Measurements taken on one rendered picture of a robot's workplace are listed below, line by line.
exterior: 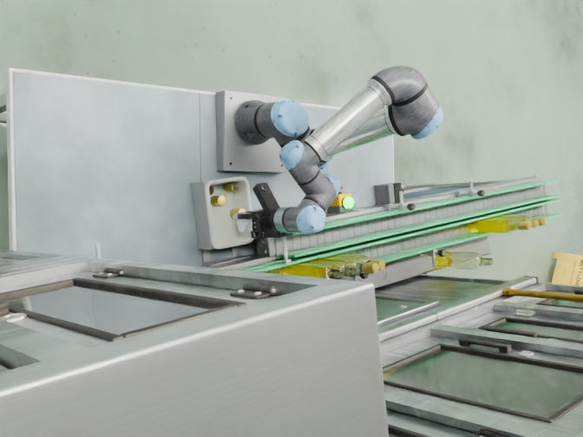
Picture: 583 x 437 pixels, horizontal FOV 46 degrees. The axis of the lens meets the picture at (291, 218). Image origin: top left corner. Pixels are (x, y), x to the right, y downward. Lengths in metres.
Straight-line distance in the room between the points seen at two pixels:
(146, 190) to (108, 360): 1.60
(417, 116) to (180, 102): 0.77
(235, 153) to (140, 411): 1.75
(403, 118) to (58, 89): 1.00
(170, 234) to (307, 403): 1.53
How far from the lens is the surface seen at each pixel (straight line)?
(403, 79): 2.00
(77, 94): 2.13
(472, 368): 1.75
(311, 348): 0.74
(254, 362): 0.70
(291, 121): 2.18
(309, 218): 1.89
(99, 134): 2.14
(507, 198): 3.39
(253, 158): 2.37
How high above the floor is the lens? 2.67
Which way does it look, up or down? 49 degrees down
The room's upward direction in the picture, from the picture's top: 90 degrees clockwise
